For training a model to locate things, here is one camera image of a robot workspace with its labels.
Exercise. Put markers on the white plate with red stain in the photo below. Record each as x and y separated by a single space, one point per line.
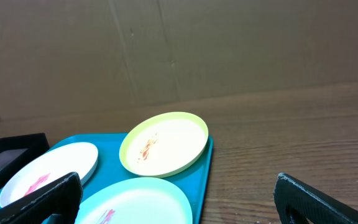
79 157

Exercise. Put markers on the teal plastic tray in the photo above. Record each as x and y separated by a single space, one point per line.
192 181

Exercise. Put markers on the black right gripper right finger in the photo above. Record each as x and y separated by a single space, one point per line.
297 202

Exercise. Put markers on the black tray with water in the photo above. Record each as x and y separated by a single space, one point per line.
17 151

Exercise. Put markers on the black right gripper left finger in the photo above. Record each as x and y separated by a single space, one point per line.
57 202

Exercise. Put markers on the light blue plate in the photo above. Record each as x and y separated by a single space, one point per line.
143 200

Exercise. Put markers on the yellow-green plate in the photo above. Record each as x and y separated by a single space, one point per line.
164 145

